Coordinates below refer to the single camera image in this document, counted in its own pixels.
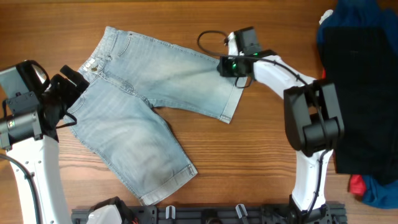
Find light blue denim shorts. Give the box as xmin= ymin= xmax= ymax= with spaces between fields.
xmin=68 ymin=26 xmax=246 ymax=205

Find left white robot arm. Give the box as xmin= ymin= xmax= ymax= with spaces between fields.
xmin=1 ymin=60 xmax=129 ymax=223

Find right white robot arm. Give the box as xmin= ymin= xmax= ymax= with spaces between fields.
xmin=218 ymin=27 xmax=344 ymax=223

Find white garment tag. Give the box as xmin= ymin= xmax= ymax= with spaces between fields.
xmin=318 ymin=9 xmax=333 ymax=25

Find black garment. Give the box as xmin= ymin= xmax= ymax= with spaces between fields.
xmin=318 ymin=27 xmax=397 ymax=185

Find dark blue garment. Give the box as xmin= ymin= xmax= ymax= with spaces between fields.
xmin=317 ymin=1 xmax=397 ymax=209

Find red garment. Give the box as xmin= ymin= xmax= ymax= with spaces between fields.
xmin=320 ymin=68 xmax=368 ymax=197

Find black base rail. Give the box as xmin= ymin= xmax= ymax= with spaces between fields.
xmin=71 ymin=203 xmax=348 ymax=224

